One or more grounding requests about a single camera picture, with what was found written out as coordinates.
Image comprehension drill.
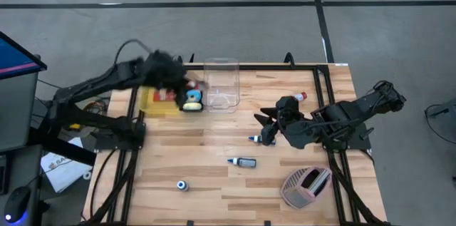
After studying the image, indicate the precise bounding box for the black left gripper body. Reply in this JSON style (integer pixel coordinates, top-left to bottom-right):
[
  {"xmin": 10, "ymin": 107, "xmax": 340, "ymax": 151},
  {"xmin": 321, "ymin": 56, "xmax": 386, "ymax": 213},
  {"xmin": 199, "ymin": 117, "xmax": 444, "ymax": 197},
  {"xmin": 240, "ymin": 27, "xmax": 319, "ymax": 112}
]
[{"xmin": 142, "ymin": 50, "xmax": 189, "ymax": 91}]

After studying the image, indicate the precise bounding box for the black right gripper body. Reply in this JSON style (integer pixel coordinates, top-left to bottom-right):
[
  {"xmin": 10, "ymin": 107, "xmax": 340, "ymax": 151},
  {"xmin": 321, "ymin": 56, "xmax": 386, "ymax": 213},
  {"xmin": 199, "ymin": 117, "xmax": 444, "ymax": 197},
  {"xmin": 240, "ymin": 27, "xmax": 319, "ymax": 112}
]
[{"xmin": 261, "ymin": 96, "xmax": 304, "ymax": 145}]

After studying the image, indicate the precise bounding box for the black office item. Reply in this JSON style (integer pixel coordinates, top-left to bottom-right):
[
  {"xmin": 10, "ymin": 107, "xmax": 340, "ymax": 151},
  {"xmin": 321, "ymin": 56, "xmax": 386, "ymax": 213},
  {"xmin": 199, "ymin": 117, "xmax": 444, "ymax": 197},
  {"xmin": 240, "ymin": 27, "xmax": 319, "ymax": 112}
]
[{"xmin": 301, "ymin": 169, "xmax": 321, "ymax": 188}]

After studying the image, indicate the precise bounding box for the red flat package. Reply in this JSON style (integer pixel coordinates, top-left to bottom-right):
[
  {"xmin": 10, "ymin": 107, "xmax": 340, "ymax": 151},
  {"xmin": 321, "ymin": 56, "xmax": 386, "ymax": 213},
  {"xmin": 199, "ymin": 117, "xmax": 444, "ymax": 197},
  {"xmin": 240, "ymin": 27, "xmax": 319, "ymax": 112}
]
[{"xmin": 152, "ymin": 88, "xmax": 178, "ymax": 103}]

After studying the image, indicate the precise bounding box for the yellow translucent bin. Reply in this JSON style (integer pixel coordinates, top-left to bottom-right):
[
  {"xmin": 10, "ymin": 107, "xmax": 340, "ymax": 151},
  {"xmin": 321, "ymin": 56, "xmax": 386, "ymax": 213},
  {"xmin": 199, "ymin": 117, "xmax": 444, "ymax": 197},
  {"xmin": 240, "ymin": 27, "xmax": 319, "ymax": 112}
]
[{"xmin": 138, "ymin": 86, "xmax": 183, "ymax": 116}]

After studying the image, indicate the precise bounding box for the small black mesh basket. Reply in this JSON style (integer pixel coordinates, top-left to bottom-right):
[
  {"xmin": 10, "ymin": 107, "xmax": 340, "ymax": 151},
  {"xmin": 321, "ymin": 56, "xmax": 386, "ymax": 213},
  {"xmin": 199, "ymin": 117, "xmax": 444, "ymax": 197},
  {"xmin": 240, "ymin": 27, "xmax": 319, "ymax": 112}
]
[{"xmin": 180, "ymin": 88, "xmax": 205, "ymax": 113}]

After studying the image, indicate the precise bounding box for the dark bottle with blue cap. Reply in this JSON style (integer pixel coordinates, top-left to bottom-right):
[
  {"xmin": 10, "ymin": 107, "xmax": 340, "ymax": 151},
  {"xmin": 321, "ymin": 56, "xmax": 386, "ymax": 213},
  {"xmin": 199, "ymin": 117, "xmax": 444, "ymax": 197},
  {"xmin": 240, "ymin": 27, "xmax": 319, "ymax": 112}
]
[{"xmin": 227, "ymin": 157, "xmax": 257, "ymax": 169}]

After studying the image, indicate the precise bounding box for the clear plastic container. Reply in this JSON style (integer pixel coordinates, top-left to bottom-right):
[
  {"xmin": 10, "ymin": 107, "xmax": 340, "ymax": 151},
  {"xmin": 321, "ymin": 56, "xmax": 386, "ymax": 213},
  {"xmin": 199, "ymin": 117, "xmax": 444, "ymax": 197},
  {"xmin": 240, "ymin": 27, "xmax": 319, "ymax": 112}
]
[{"xmin": 203, "ymin": 57, "xmax": 241, "ymax": 114}]

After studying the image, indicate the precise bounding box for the pink plastic basket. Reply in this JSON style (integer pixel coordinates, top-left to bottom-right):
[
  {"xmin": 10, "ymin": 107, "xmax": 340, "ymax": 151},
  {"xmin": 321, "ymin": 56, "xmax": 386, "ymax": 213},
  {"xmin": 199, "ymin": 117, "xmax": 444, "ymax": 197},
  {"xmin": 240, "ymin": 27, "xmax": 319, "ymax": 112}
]
[{"xmin": 279, "ymin": 165, "xmax": 333, "ymax": 210}]

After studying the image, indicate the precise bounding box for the white paper bag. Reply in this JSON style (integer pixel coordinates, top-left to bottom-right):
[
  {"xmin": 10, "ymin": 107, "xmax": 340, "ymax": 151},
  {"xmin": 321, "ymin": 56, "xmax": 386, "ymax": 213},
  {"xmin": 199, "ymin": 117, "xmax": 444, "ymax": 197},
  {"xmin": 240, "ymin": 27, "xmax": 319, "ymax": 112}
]
[{"xmin": 40, "ymin": 136, "xmax": 94, "ymax": 194}]

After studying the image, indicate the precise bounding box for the computer monitor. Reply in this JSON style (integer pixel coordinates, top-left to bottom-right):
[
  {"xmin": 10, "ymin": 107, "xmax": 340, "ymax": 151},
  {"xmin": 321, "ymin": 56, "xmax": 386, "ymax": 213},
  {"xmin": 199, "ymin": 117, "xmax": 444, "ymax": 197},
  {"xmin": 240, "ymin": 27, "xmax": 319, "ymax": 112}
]
[{"xmin": 0, "ymin": 31, "xmax": 48, "ymax": 153}]

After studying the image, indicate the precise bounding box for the black computer mouse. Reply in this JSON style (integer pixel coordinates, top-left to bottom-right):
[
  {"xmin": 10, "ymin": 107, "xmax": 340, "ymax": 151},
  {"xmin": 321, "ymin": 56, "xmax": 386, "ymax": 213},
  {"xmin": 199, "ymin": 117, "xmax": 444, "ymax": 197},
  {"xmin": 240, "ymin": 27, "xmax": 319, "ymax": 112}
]
[{"xmin": 3, "ymin": 185, "xmax": 32, "ymax": 225}]

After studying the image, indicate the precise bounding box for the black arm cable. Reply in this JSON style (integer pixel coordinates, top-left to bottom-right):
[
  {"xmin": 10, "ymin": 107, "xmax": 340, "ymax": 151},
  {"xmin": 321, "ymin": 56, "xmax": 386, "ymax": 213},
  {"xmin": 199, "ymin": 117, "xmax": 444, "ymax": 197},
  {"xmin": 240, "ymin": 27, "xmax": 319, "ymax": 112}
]
[{"xmin": 113, "ymin": 38, "xmax": 154, "ymax": 66}]

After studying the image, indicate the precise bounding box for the black aluminium table frame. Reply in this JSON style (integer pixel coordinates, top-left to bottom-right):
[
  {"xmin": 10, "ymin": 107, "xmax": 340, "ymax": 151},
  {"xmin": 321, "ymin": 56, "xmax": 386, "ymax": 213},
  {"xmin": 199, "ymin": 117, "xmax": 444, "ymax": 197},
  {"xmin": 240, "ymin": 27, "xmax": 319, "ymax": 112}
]
[{"xmin": 82, "ymin": 53, "xmax": 393, "ymax": 226}]

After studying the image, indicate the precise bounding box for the bundle of coloured wires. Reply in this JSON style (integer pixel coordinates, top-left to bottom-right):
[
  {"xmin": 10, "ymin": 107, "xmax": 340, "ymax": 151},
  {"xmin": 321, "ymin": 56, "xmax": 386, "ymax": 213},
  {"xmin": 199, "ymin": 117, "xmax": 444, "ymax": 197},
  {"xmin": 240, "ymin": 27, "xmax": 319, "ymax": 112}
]
[{"xmin": 81, "ymin": 96, "xmax": 110, "ymax": 115}]

